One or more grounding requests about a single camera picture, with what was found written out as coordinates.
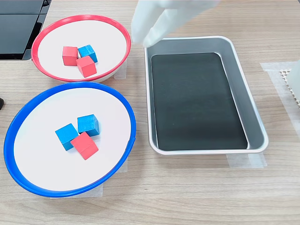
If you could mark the red cube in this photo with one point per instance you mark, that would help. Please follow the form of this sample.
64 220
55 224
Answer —
84 146
86 68
69 56

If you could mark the black glossy electronic device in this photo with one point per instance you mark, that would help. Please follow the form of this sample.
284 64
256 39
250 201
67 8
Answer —
16 30

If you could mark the small black object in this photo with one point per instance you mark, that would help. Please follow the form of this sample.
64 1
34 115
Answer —
1 104

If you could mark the steel tray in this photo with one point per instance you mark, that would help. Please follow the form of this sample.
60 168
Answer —
255 131

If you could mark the blue-rimmed white plate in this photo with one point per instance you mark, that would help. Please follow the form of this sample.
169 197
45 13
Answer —
47 168

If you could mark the black tray mat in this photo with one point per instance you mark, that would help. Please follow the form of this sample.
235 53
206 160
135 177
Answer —
192 100

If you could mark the blue cube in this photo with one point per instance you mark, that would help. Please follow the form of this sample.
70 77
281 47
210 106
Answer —
66 137
87 124
88 51

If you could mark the red-rimmed white plate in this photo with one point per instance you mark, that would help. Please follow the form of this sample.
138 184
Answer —
105 42

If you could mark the pale perforated base plate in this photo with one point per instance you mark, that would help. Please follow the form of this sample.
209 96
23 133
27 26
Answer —
295 99

